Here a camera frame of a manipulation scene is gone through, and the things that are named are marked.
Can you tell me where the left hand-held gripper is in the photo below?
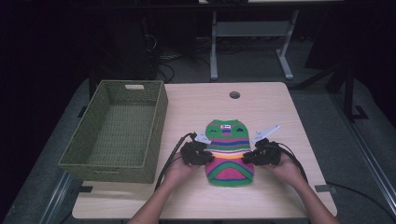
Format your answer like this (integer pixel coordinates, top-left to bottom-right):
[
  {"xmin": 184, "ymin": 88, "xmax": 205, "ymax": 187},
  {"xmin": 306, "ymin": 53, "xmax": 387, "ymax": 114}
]
[{"xmin": 179, "ymin": 132, "xmax": 216, "ymax": 167}]

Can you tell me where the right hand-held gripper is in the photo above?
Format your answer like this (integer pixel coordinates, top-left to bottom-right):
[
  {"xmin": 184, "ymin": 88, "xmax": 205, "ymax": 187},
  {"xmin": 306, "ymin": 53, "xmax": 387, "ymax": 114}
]
[{"xmin": 241, "ymin": 124, "xmax": 283, "ymax": 167}]

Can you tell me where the striped knitted pet sweater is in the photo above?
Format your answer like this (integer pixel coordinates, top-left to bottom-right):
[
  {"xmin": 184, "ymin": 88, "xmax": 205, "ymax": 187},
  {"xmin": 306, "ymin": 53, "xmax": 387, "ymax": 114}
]
[{"xmin": 204, "ymin": 119, "xmax": 256, "ymax": 188}]

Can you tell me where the person's left hand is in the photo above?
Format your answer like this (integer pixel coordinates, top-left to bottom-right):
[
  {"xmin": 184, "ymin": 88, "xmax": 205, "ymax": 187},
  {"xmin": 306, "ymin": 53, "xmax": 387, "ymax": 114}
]
[{"xmin": 163, "ymin": 151, "xmax": 201, "ymax": 189}]

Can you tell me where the person's right hand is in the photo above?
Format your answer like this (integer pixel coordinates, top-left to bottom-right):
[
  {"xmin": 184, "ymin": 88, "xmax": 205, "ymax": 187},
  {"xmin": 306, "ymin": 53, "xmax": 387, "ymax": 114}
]
[{"xmin": 261, "ymin": 151, "xmax": 308, "ymax": 189}]

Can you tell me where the green woven basket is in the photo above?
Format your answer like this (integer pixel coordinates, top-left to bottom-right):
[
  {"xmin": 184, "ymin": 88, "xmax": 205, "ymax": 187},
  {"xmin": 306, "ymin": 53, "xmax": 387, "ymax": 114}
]
[{"xmin": 57, "ymin": 79, "xmax": 169, "ymax": 185}]

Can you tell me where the black metal stand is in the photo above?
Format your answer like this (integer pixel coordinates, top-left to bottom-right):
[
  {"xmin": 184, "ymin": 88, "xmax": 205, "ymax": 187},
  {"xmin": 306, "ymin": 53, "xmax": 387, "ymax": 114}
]
[{"xmin": 303, "ymin": 60, "xmax": 370, "ymax": 123}]

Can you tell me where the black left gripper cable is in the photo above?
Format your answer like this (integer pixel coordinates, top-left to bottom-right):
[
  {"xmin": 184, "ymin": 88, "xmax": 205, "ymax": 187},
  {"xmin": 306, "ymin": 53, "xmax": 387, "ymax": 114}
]
[{"xmin": 154, "ymin": 133, "xmax": 196, "ymax": 191}]

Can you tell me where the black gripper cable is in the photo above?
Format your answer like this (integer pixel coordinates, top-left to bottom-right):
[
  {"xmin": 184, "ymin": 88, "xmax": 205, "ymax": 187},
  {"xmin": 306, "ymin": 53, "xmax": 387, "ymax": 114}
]
[
  {"xmin": 274, "ymin": 141, "xmax": 310, "ymax": 185},
  {"xmin": 154, "ymin": 133, "xmax": 196, "ymax": 191}
]

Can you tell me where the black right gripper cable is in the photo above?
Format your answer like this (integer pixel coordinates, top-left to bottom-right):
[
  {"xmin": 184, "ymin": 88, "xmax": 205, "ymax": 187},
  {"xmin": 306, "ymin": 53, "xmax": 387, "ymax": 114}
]
[{"xmin": 274, "ymin": 141, "xmax": 310, "ymax": 185}]

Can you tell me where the grey table bracket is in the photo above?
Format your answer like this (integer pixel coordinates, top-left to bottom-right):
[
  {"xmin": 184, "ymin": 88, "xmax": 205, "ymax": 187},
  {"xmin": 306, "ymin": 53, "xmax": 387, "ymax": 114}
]
[{"xmin": 314, "ymin": 184, "xmax": 338, "ymax": 194}]

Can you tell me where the tangle of dark cables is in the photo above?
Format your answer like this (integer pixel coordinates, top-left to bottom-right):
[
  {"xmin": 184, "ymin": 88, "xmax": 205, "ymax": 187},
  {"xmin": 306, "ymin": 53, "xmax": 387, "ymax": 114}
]
[{"xmin": 155, "ymin": 52, "xmax": 177, "ymax": 84}]

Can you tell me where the black floor cable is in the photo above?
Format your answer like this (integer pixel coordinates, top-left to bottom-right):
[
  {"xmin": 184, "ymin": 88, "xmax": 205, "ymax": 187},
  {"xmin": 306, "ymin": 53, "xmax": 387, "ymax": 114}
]
[{"xmin": 325, "ymin": 181, "xmax": 396, "ymax": 220}]

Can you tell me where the aluminium floor rail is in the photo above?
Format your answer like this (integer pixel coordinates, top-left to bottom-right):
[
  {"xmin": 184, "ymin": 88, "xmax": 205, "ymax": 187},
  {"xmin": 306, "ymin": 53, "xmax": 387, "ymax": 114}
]
[
  {"xmin": 330, "ymin": 92, "xmax": 396, "ymax": 217},
  {"xmin": 39, "ymin": 171, "xmax": 75, "ymax": 224}
]

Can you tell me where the grey metal table frame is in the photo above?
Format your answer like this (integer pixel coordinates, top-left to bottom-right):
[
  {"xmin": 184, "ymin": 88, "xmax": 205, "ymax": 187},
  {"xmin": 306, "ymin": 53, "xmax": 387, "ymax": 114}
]
[{"xmin": 209, "ymin": 8, "xmax": 301, "ymax": 82}]

